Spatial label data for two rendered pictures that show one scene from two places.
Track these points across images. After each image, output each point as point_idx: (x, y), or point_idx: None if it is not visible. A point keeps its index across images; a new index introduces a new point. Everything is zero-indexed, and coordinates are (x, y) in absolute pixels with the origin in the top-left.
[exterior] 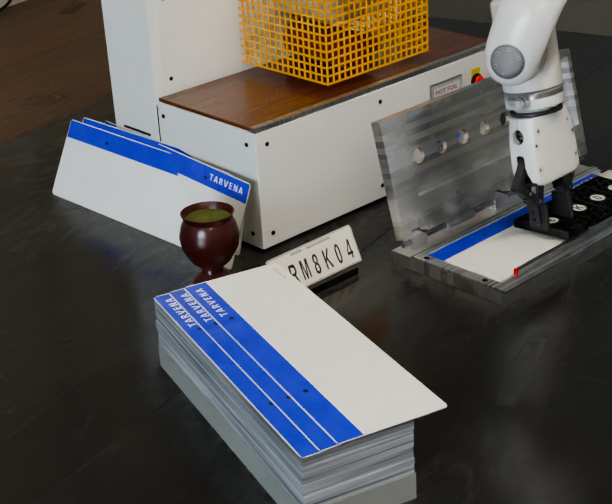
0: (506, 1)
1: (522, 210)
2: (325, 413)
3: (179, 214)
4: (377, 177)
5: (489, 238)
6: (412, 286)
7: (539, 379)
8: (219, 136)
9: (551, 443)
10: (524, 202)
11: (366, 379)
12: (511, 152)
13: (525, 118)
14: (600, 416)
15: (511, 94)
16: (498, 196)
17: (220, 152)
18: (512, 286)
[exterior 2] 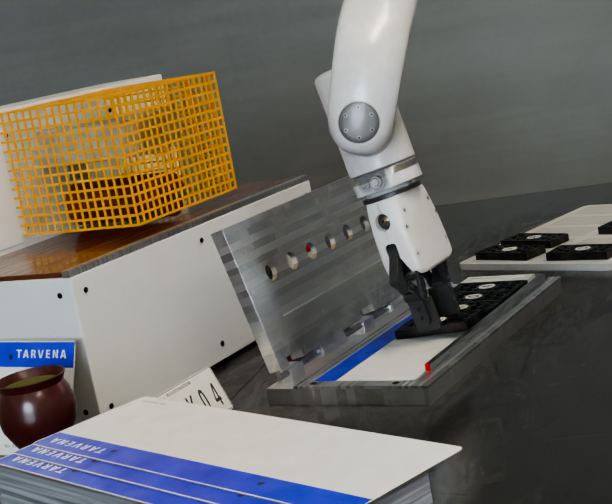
0: (342, 54)
1: (396, 327)
2: (303, 495)
3: None
4: (215, 333)
5: (375, 353)
6: (307, 417)
7: (520, 450)
8: (21, 299)
9: (582, 498)
10: (405, 301)
11: (336, 453)
12: (378, 243)
13: (386, 198)
14: None
15: (363, 175)
16: (364, 318)
17: (25, 320)
18: (432, 379)
